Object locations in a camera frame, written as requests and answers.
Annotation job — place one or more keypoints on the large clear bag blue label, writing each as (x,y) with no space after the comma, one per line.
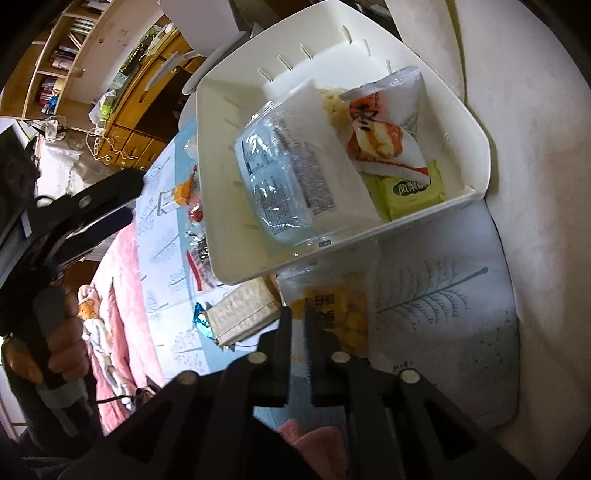
(300,175)

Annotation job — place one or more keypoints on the red candy wrapper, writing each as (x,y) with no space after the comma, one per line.
(196,214)

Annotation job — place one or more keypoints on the blue candy wrapper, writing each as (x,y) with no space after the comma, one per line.
(203,323)

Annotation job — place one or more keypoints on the wooden desk with drawers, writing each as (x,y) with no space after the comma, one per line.
(138,115)

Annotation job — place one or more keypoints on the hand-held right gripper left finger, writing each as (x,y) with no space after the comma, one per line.
(277,364)

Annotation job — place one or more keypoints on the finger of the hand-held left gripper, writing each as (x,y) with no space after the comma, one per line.
(92,198)
(92,237)

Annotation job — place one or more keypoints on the cartoon printed cloth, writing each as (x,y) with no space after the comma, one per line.
(99,332)

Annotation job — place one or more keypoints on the dark red snack packet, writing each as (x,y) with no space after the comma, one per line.
(201,254)

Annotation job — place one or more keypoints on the green white pouch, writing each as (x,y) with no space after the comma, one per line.
(107,110)

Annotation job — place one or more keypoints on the white lace furniture cover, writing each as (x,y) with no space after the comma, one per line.
(69,161)

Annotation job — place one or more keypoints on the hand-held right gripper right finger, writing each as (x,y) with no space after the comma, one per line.
(323,369)

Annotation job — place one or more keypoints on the wooden bookshelf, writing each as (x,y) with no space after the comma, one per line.
(92,46)

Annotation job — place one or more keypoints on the person's left hand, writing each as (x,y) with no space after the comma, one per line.
(69,346)

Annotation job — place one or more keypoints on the row of colourful books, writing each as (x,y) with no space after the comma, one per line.
(50,97)

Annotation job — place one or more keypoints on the small green snack packet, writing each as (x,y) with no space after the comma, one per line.
(411,191)

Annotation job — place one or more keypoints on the pink blanket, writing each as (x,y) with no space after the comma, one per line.
(124,277)

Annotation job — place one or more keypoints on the red white snack packet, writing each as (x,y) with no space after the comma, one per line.
(383,134)

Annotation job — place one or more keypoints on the white plastic bin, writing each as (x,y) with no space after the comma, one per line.
(221,221)

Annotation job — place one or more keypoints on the grey office chair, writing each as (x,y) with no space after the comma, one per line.
(212,27)

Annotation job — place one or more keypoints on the clear packet yellow label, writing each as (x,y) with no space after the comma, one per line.
(341,318)

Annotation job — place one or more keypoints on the clear bag of yellow puffs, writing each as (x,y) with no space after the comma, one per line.
(333,108)

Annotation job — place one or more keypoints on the long orange white packet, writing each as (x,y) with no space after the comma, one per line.
(182,194)

